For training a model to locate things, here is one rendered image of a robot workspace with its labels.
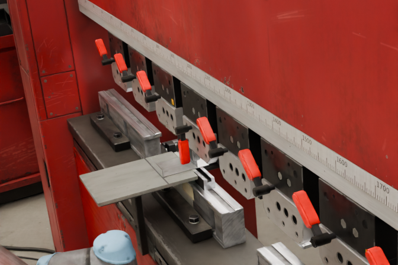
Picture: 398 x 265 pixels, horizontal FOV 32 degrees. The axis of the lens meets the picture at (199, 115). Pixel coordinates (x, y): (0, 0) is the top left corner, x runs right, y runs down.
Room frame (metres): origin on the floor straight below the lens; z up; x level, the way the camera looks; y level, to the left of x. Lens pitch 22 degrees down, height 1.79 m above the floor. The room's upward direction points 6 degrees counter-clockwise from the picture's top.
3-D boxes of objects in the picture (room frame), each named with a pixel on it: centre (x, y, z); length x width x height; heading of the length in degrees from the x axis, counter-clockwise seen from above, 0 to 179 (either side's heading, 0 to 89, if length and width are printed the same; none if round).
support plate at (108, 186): (1.64, 0.17, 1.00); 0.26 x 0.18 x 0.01; 112
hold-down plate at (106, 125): (2.23, 0.31, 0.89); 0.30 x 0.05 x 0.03; 22
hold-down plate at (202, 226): (1.63, 0.07, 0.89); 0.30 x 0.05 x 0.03; 22
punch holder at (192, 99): (1.53, -0.03, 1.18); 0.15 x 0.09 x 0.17; 22
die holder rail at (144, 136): (2.20, 0.24, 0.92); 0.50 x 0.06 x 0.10; 22
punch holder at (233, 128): (1.34, -0.10, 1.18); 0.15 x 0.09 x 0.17; 22
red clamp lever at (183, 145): (1.52, 0.04, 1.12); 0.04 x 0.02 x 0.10; 112
